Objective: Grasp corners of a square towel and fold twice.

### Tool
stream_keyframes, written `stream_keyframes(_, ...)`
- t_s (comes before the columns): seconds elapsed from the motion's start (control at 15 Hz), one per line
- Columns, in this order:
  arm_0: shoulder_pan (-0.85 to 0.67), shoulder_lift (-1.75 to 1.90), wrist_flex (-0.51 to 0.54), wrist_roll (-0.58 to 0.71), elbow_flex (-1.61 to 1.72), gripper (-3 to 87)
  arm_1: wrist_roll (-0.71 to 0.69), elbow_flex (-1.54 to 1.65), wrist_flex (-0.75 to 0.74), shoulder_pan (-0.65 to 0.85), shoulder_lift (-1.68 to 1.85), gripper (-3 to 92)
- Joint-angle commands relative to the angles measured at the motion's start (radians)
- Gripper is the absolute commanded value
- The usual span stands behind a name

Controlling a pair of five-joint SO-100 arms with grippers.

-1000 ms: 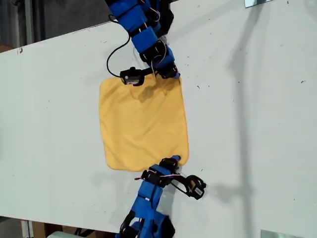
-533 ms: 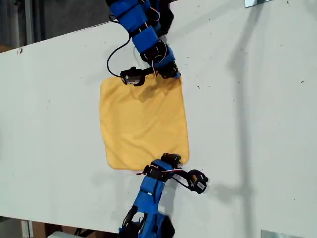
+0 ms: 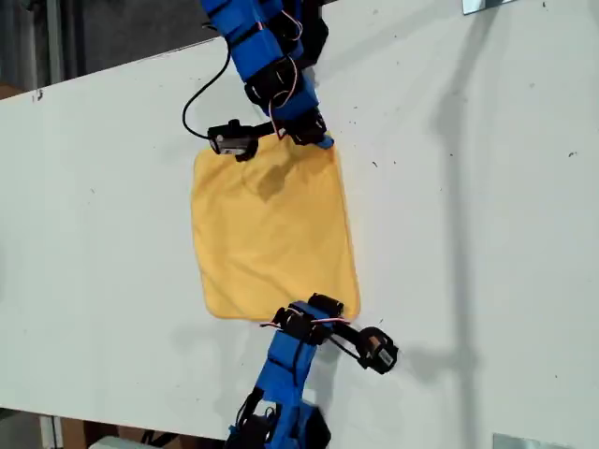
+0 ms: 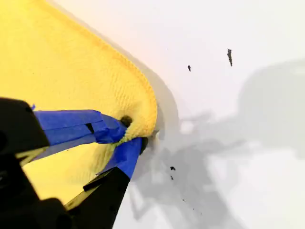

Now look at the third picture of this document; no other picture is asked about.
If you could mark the yellow square towel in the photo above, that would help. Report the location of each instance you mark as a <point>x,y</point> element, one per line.
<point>271,224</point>

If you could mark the white box under table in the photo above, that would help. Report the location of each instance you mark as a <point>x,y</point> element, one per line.
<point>117,443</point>

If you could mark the grey metal table leg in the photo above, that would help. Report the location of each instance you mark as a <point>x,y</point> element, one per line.
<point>50,432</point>

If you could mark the camera black stalk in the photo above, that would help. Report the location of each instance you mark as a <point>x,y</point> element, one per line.
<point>346,334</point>
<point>264,127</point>

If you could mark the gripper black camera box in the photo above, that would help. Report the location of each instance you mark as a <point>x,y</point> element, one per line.
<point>229,140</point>
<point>379,351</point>

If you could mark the grey vertical background post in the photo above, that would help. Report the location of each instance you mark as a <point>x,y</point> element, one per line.
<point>54,42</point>

